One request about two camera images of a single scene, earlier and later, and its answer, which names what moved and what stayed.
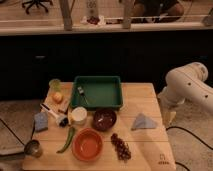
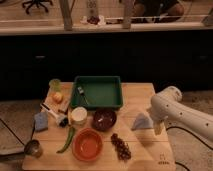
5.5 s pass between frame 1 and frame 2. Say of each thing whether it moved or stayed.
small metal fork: stayed
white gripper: moved
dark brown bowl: stayed
